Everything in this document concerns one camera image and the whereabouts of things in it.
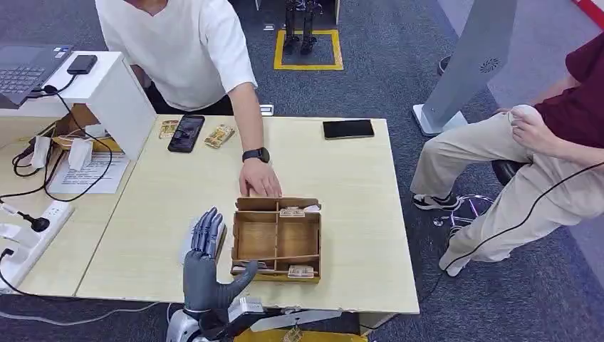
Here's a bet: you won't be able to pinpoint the white power adapter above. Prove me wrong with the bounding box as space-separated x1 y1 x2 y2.
68 138 94 172
30 135 52 170

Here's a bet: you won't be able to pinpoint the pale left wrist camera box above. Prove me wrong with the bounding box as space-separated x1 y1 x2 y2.
227 296 266 325

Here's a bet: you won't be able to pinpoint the black plug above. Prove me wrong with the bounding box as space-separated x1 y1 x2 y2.
18 211 52 233

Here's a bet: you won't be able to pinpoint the brown cardboard box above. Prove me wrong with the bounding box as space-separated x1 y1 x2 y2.
53 103 101 139

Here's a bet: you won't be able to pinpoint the black stool with chrome base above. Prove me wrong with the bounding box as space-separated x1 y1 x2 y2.
433 159 531 238

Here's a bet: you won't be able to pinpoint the printed paper sheet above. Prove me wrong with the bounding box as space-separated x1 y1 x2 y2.
47 152 131 195

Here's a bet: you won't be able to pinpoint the white power strip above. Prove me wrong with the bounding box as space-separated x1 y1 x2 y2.
0 200 76 294

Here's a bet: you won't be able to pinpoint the wooden compartment card box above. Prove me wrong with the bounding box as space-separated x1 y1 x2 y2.
229 196 323 285

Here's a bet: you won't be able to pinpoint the white desk riser shelf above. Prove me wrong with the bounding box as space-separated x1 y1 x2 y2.
0 51 159 162

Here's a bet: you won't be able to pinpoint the grey floor cable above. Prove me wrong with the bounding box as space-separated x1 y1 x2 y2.
0 301 162 328

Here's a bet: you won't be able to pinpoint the white bar under desk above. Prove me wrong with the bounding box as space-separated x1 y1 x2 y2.
249 309 343 333

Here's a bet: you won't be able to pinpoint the flat silver card reader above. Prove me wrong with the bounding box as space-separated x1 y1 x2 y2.
179 217 227 265

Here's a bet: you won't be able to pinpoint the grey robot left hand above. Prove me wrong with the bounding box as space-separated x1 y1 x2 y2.
182 206 259 314

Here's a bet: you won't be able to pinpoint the long black cable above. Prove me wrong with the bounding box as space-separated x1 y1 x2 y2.
417 161 604 306

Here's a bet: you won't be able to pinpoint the black looped power cable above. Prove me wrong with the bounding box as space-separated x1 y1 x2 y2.
0 85 115 204

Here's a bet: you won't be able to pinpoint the black power bank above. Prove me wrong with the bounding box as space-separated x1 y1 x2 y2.
66 54 99 76

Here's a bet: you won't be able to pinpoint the person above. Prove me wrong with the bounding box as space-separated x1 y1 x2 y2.
94 0 284 200
409 31 604 279

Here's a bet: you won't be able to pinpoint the grey kiosk stand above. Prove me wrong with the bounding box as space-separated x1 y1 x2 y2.
411 0 519 138

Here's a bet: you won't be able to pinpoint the black smartphone with plain screen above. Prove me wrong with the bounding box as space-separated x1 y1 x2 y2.
323 119 375 141

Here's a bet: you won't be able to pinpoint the grey laptop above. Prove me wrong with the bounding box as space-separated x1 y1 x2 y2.
0 44 75 110

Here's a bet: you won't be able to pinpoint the person's left hand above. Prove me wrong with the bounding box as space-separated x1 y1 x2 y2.
238 157 284 200
509 104 565 157

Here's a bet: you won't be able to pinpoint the black wristwatch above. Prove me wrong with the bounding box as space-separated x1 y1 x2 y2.
241 146 271 165

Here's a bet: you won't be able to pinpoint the black smartphone with lit screen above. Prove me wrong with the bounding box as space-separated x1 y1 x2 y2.
167 114 207 154

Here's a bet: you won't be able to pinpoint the black robot legs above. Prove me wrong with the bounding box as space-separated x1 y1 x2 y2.
282 0 326 56

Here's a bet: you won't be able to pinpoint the yellow floor tape square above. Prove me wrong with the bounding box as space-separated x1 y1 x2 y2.
273 28 345 72

